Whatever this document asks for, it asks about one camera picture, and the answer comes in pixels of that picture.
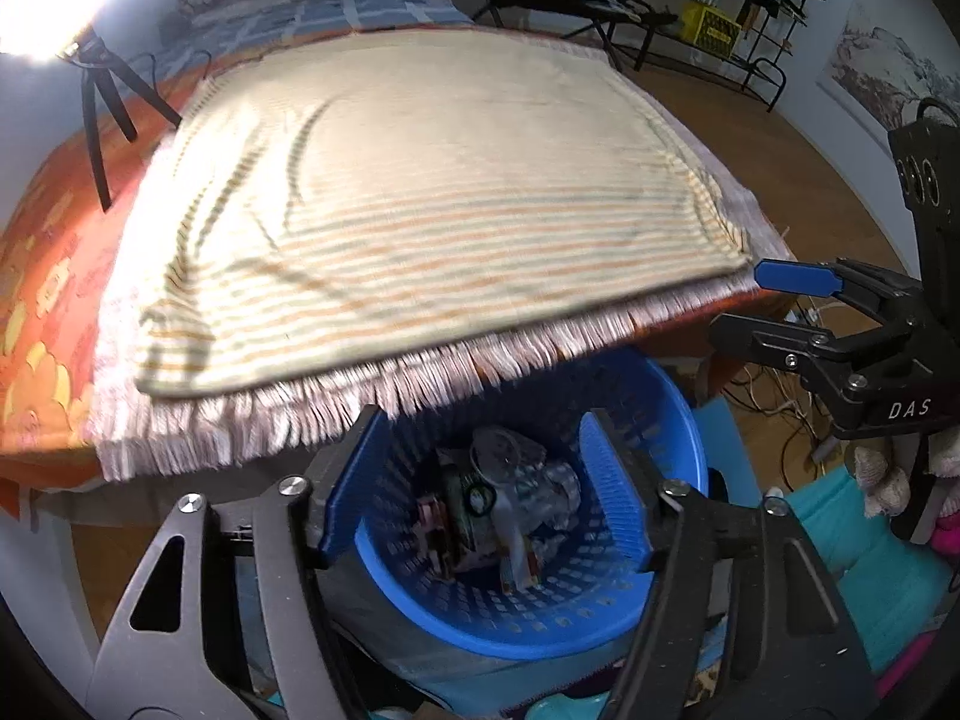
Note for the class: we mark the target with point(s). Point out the yellow plastic crate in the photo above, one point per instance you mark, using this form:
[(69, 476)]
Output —
[(709, 30)]

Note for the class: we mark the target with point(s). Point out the black folding cot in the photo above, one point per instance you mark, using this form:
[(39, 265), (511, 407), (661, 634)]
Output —
[(517, 4)]

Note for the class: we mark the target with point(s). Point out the red cardboard box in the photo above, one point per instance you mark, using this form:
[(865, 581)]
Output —
[(433, 536)]

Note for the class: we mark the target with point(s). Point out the black tripod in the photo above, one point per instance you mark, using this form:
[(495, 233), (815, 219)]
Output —
[(94, 135)]

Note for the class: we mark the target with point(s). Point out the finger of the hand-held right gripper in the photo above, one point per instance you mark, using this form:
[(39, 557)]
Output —
[(787, 275), (757, 337)]

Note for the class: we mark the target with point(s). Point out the light blue tube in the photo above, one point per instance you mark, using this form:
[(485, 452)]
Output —
[(517, 562)]

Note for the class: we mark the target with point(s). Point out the orange flowered bedsheet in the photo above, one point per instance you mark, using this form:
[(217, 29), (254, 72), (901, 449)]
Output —
[(45, 315)]

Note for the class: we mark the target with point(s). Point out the striped cream blanket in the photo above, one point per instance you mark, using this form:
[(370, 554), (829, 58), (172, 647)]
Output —
[(450, 187)]

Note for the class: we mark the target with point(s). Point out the light blue plastic stool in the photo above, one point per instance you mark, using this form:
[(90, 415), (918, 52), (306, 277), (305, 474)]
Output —
[(731, 442)]

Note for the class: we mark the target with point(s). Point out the green and white milk carton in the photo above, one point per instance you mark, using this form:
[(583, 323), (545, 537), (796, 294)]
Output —
[(457, 502)]

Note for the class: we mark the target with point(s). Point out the teal cloth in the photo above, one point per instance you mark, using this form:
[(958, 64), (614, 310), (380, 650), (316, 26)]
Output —
[(847, 532)]

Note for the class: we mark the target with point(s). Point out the blue checked quilt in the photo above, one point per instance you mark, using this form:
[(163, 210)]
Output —
[(375, 4)]

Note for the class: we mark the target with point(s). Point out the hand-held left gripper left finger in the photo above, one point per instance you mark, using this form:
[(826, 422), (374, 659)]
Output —
[(360, 480)]

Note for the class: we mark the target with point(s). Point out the person's right hand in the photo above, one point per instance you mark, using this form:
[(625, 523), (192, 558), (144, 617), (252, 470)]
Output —
[(881, 476)]

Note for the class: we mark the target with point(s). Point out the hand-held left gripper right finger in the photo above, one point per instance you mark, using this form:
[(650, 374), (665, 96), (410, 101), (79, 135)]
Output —
[(611, 495)]

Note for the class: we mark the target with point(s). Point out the fringed pale woven mat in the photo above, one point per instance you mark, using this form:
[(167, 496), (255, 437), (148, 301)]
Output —
[(300, 424)]

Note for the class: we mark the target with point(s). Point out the bright studio lamp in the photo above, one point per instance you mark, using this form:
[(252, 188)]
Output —
[(60, 0)]

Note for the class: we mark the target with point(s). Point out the blue plastic basket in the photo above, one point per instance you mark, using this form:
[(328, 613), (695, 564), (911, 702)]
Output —
[(465, 615)]

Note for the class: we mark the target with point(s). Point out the wall poster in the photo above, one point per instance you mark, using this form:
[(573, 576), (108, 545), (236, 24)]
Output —
[(870, 52)]

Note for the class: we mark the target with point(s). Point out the black drying rack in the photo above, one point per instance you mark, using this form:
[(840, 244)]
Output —
[(776, 75)]

